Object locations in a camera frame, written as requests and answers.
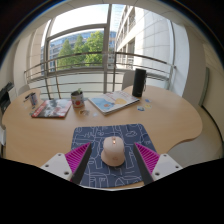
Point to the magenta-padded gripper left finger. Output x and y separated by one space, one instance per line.
56 163

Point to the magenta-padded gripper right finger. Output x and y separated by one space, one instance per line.
166 164

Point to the pale pink computer mouse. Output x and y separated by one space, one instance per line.
113 151

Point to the blue patterned mouse pad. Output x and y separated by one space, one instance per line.
100 133

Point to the red magazine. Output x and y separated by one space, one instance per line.
51 108

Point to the yellow sticker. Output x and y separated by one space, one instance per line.
148 106

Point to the blue sticker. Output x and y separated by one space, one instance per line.
140 108
147 100

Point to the small can with plant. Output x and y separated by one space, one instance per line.
77 100

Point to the white chair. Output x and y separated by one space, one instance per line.
127 80
23 89

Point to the light blue illustrated magazine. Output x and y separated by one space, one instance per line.
113 101

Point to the black cylindrical speaker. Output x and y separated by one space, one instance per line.
139 82

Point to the metal balcony railing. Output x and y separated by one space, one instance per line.
80 55

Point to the green tree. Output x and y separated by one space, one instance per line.
86 46

